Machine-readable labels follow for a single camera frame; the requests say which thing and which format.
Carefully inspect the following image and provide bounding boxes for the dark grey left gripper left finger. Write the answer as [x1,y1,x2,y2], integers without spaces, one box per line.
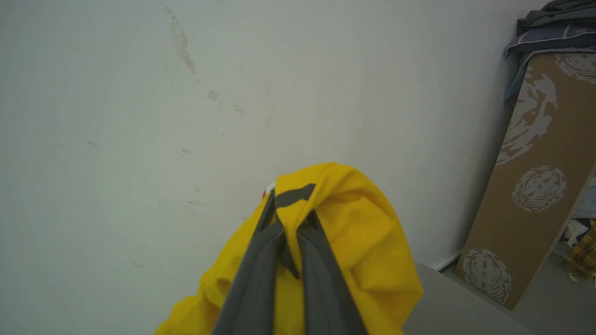
[212,188,285,335]

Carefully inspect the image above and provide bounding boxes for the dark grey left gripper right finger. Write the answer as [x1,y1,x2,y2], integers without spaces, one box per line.
[296,210,369,335]

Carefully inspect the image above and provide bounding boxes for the yellow t-shirt garment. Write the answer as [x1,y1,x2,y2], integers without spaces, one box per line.
[154,161,424,335]

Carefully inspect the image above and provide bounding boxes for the dark grey folded garment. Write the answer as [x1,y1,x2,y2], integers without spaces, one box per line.
[517,0,596,36]

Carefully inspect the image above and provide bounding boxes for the brown board with white swirls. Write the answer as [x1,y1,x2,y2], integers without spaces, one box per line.
[455,51,596,310]

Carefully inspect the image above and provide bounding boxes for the white crumpled cloth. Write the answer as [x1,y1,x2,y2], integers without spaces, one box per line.
[560,218,591,248]

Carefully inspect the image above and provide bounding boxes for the yellow plaid cloth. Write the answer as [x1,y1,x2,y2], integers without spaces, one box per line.
[565,219,596,281]

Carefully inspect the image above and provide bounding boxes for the pale blue cloth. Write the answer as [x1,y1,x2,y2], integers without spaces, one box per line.
[572,176,596,220]

